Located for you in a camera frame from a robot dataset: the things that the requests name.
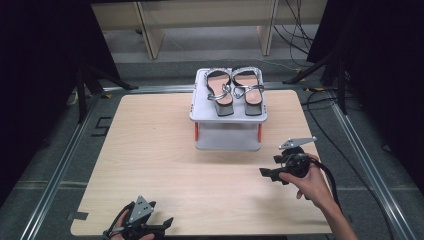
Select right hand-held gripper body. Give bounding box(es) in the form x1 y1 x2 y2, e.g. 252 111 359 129
273 135 318 180

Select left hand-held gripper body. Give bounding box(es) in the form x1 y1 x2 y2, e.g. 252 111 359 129
105 195 158 240

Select silver glitter block-heel sandal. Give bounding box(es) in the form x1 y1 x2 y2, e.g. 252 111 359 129
203 67 235 117
231 66 266 117

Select white two-tier shoe rack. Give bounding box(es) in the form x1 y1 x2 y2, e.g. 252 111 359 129
189 67 269 153

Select person's left hand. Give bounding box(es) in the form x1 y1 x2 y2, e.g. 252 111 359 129
108 209 156 240

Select person's right hand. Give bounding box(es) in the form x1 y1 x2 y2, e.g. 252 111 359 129
278 153 335 210

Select black tripod stand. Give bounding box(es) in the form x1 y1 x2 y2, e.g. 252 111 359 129
281 49 350 116
73 62 140 124

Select black curtain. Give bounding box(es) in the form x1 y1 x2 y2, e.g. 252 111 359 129
305 0 424 188
0 0 122 208

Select beige wooden desk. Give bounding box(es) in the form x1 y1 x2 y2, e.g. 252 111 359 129
90 0 329 61

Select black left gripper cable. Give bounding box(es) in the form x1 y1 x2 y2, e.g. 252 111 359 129
102 201 135 240

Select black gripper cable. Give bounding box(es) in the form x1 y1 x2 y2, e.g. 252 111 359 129
102 201 135 240
309 158 344 213

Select long black floor cable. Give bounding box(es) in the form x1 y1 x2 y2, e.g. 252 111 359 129
300 89 398 240

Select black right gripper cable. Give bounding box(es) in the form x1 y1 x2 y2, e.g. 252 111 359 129
309 158 344 213

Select aluminium floor rail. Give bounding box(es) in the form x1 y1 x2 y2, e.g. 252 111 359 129
102 81 303 95
328 96 418 240
19 93 102 240

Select bundle of black floor cables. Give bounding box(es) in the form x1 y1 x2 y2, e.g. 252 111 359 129
272 0 315 68

